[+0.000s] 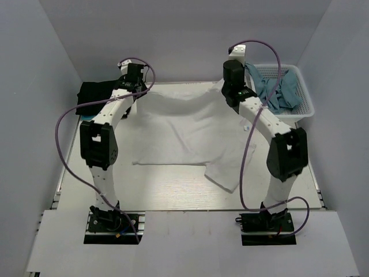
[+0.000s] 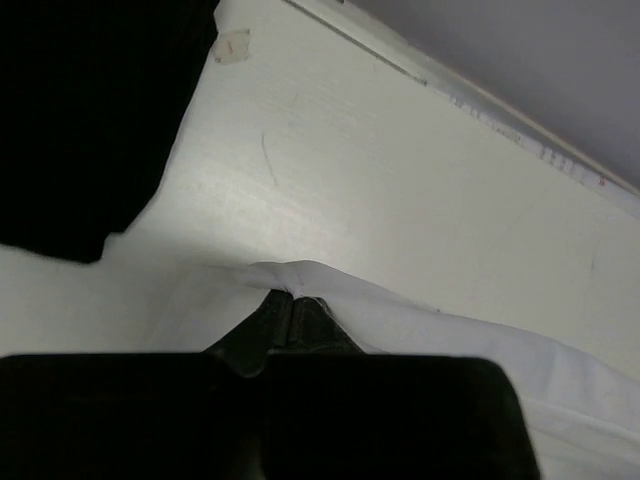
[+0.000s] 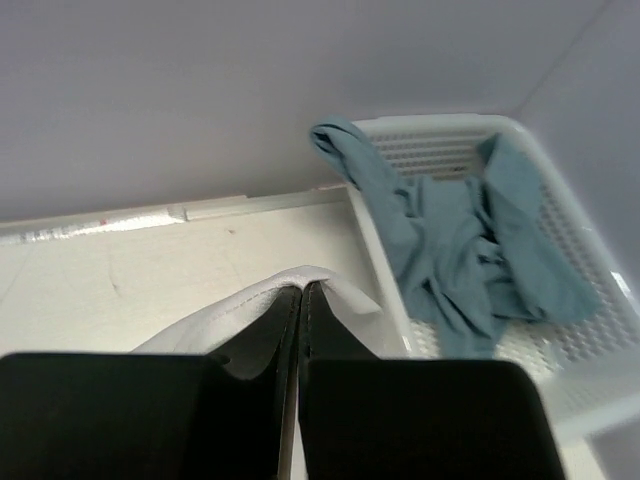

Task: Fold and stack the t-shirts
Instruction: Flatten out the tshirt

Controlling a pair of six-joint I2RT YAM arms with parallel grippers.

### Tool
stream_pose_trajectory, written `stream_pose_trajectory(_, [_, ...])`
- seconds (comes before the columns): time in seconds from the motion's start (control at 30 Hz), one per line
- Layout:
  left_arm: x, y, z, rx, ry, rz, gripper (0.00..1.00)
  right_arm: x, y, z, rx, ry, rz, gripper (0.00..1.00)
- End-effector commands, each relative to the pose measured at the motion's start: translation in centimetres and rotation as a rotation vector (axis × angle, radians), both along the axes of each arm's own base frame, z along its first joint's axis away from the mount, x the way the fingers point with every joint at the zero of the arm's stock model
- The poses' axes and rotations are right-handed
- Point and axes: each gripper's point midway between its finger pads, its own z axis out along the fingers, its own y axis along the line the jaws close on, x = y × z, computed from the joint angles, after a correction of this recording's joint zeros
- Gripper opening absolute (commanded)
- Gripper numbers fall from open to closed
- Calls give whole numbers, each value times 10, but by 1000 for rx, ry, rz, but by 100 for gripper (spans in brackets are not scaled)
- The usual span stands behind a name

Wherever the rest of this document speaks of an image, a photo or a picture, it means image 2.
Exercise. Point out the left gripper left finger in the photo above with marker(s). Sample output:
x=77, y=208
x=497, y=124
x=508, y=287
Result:
x=244, y=349

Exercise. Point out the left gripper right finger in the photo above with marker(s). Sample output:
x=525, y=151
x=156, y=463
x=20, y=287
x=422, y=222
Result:
x=311, y=328

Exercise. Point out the white t shirt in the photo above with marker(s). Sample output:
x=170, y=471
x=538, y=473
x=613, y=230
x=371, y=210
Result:
x=293, y=370

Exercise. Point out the clear tape piece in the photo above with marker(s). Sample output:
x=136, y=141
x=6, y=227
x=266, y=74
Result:
x=232, y=47

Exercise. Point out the folded black t shirt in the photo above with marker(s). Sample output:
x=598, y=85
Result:
x=93, y=94

